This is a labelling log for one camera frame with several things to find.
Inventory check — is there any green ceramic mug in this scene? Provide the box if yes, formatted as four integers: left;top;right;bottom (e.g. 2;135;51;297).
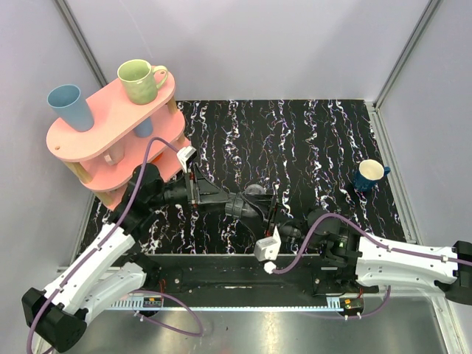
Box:
117;59;169;105

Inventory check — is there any white slotted cable duct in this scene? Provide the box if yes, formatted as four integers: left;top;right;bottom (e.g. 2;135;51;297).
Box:
110;296;364;311

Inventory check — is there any small blue cup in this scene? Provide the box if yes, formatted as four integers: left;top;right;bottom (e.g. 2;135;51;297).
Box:
133;117;153;138

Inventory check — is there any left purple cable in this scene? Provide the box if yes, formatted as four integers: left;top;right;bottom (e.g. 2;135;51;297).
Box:
26;136;204;354

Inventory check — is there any clear elbow pipe fitting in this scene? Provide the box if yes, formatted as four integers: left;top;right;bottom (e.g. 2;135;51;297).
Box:
244;184;266;215

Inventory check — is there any light blue plastic cup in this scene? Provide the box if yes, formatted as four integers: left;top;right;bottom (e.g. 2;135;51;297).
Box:
46;84;94;132

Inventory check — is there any pale pink mug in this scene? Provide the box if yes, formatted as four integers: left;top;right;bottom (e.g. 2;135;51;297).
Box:
103;142;125;166

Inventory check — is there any dark blue mug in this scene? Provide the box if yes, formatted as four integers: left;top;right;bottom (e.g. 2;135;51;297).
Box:
353;159;391;192

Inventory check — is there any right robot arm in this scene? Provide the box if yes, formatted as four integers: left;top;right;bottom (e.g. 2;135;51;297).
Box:
225;193;471;305

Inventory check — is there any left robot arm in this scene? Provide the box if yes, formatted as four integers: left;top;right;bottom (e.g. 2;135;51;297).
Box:
21;163;235;353

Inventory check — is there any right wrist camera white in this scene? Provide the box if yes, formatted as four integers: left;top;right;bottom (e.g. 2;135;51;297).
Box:
254;226;282;274

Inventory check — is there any pink three-tier wooden shelf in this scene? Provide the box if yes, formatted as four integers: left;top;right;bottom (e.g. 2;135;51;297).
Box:
46;73;190;210

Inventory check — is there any black marble pattern mat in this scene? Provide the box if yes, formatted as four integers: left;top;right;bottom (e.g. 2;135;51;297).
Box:
83;99;411;256

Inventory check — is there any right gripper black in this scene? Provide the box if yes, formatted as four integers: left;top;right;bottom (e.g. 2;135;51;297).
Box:
237;192;322;249

